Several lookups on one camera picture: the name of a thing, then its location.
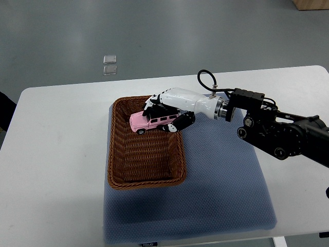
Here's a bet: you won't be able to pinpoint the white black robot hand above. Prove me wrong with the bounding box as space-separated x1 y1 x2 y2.
143 87 228 132

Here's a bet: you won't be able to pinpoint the pink toy car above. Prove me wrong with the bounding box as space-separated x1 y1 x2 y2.
130 107 181 134

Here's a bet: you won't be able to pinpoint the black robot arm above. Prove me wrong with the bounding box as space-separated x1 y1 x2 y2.
221 88 328 167

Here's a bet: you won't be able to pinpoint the brown wicker basket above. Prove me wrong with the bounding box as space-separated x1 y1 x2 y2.
106 96 187 190

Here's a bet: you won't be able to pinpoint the blue grey foam mat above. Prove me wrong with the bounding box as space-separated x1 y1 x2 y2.
103 110 277 244

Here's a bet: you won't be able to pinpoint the wooden box corner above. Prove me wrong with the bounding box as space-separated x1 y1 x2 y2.
293 0 329 11

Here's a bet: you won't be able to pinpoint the white table leg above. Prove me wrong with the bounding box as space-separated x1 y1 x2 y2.
272 236 287 247

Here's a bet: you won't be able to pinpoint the dark object at left edge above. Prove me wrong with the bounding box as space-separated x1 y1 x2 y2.
0 92 16 146

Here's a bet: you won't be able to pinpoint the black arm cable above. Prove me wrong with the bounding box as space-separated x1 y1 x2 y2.
197 69 236 100

